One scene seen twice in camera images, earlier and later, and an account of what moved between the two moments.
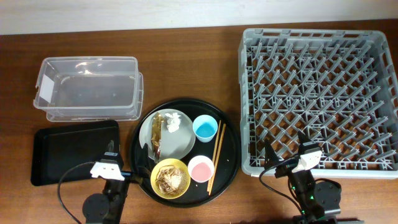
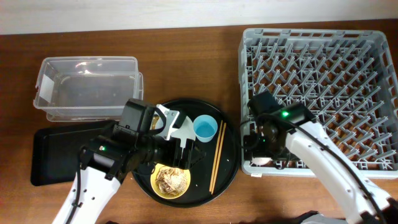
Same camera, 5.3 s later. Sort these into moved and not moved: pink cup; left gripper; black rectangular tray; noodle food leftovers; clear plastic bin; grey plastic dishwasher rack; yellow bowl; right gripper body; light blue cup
Moved: pink cup; left gripper; right gripper body
Not moved: grey plastic dishwasher rack; yellow bowl; light blue cup; black rectangular tray; clear plastic bin; noodle food leftovers
